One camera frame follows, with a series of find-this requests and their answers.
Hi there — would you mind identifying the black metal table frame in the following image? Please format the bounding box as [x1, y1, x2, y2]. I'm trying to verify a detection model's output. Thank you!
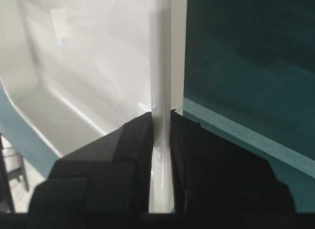
[0, 135, 30, 213]

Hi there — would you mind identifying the white plastic case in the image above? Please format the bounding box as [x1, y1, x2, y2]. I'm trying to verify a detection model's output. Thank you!
[0, 0, 188, 213]

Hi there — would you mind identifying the teal table mat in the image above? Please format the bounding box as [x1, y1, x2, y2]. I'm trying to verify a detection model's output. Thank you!
[0, 0, 315, 212]

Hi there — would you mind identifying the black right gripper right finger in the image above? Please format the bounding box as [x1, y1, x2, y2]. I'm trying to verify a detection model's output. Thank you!
[170, 111, 297, 229]

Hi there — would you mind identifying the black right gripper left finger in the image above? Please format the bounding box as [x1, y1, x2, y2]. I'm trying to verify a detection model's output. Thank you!
[28, 112, 153, 229]

